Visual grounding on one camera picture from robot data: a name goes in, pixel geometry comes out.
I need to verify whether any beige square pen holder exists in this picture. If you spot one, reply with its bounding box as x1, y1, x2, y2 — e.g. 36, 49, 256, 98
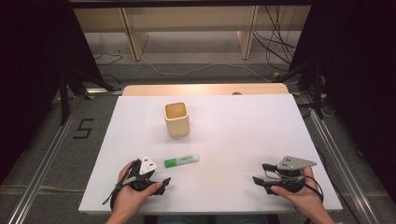
163, 101, 191, 138

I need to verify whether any grey gripper strap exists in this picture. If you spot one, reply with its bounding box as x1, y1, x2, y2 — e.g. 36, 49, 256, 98
102, 175, 138, 206

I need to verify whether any wooden table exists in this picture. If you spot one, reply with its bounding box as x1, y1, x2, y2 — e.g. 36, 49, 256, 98
121, 82, 290, 97

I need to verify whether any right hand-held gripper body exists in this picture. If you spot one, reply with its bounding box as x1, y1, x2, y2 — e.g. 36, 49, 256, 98
263, 155, 318, 194

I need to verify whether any thin black floor cable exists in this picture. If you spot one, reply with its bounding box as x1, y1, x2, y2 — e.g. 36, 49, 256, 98
92, 49, 124, 67

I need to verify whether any black metal stand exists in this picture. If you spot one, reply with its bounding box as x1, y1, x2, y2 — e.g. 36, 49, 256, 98
276, 59, 327, 121
56, 60, 117, 126

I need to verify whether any person's left hand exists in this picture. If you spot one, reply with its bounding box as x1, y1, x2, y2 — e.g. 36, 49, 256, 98
110, 160, 163, 218

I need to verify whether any black curtain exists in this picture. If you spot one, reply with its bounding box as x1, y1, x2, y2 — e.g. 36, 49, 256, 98
0, 0, 104, 185
289, 0, 396, 203

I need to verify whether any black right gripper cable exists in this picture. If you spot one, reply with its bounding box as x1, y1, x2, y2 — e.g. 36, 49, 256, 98
302, 175, 325, 203

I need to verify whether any white floor cable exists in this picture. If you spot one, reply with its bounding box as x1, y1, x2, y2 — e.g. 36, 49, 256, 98
139, 57, 273, 84

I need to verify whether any aluminium floor rail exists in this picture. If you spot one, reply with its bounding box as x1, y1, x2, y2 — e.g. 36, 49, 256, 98
7, 95, 86, 224
298, 92, 380, 224

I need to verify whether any bundle of black cables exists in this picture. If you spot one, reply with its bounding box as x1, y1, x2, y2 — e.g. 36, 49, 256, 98
251, 5, 301, 67

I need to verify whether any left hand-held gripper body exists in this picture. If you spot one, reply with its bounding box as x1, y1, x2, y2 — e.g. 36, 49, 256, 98
128, 155, 159, 192

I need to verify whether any white board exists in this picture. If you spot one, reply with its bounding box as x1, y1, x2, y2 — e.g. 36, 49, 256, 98
78, 93, 344, 216

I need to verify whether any person's right hand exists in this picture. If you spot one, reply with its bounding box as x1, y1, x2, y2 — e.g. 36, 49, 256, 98
270, 166, 325, 216

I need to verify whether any wooden desk frame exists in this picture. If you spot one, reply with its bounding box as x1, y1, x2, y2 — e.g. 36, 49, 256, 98
73, 5, 312, 62

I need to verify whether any green highlighter pen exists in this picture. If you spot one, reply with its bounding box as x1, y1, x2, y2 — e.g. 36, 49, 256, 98
163, 153, 201, 169

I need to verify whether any short aluminium rail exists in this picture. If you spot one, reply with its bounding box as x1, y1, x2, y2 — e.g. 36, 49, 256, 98
85, 88, 124, 96

